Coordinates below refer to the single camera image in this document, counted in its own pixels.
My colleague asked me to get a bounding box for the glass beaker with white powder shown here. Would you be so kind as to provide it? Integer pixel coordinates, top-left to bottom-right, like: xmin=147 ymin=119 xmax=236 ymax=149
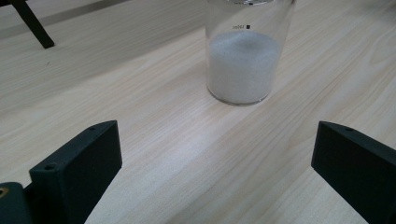
xmin=204 ymin=0 xmax=297 ymax=106

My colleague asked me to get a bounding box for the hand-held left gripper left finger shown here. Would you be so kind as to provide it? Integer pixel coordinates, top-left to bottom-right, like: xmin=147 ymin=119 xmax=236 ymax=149
xmin=23 ymin=119 xmax=123 ymax=224

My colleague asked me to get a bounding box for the black stand leg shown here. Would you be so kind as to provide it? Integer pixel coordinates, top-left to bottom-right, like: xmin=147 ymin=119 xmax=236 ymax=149
xmin=0 ymin=0 xmax=56 ymax=49

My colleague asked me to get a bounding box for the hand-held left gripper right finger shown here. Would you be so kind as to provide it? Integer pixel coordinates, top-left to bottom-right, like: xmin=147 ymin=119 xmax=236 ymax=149
xmin=310 ymin=120 xmax=396 ymax=224

